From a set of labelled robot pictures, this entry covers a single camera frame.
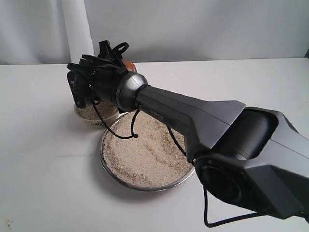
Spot white backdrop curtain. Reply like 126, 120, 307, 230
0, 0, 309, 65

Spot brown wooden cup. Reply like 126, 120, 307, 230
122, 60, 137, 73

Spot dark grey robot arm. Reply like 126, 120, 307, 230
67, 41, 309, 228

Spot white rice grains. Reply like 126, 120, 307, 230
76, 102, 119, 120

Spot rice in metal tray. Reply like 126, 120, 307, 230
102, 113, 194, 188

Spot round metal tray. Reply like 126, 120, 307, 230
98, 112, 196, 191

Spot cream ceramic rice bowl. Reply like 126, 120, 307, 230
74, 102, 120, 128

